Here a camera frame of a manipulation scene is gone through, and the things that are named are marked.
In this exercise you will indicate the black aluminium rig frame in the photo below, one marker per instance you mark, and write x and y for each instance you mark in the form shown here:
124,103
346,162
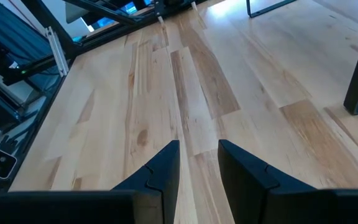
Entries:
42,12

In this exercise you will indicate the grey laptop lid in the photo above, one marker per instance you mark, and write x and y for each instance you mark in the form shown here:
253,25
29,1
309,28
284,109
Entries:
75,12

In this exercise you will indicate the silver rig bracket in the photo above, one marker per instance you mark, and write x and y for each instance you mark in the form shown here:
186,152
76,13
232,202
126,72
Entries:
57,53

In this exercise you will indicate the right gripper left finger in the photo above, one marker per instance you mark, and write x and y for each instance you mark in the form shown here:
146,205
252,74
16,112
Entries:
120,208

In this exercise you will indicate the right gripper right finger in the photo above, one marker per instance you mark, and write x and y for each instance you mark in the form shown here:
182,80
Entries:
275,205

